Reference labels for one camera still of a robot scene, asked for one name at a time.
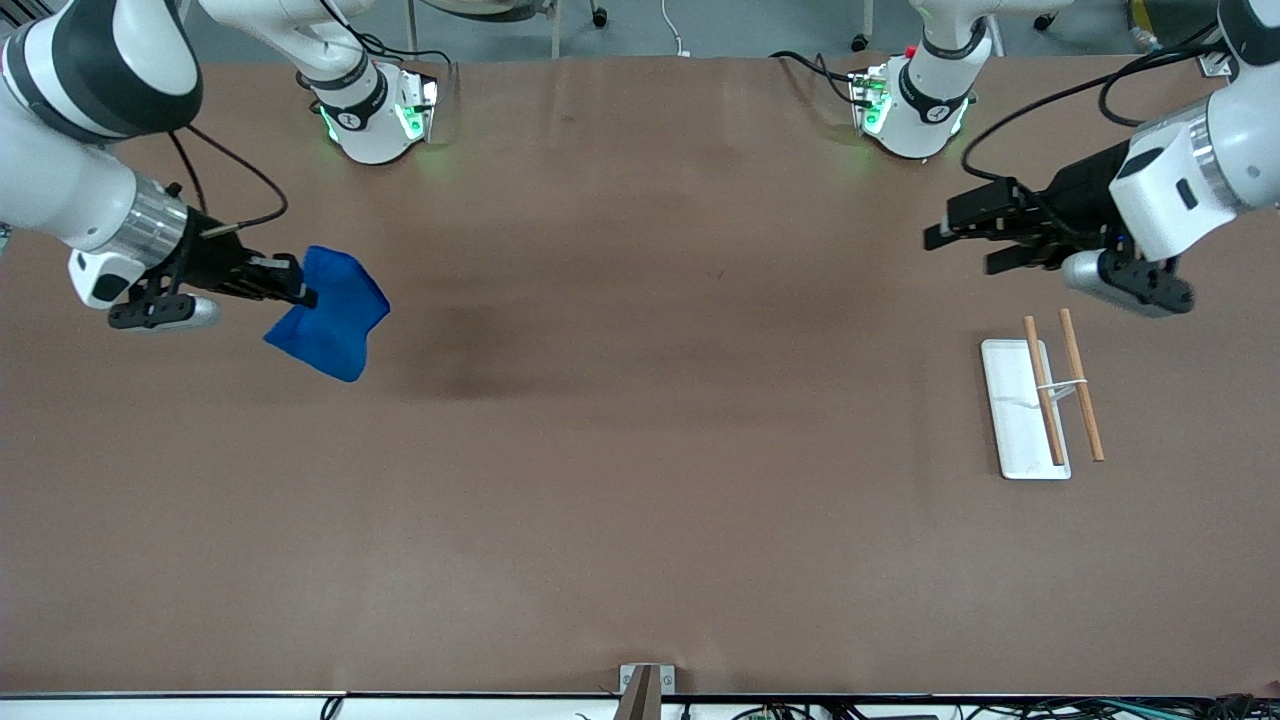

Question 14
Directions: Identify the bundle of table edge cables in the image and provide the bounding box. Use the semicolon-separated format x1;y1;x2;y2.
575;695;1280;720

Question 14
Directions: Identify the green lit control box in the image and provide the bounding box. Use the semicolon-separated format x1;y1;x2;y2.
393;68;441;144
848;68;893;138

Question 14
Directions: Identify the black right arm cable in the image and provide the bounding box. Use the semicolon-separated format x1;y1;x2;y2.
168;124;290;239

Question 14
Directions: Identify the white towel rack stand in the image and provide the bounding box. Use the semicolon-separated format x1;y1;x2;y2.
979;337;1089;482

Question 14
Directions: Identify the black base cable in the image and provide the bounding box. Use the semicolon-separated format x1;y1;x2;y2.
768;49;859;107
318;0;456;96

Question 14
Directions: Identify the blue microfibre towel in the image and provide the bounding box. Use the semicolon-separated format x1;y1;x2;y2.
263;245;391;384

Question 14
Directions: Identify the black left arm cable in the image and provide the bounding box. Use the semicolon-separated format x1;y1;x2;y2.
960;20;1223;201

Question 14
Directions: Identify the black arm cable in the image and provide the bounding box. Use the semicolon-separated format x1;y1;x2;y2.
168;124;290;239
960;20;1223;201

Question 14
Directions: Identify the grey metal mount bracket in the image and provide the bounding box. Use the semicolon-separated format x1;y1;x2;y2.
612;663;678;720

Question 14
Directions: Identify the white floor cable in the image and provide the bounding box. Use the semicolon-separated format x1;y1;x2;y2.
660;0;693;58

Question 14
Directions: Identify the wooden rack rod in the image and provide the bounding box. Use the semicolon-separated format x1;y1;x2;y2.
1058;308;1106;463
1022;315;1067;468

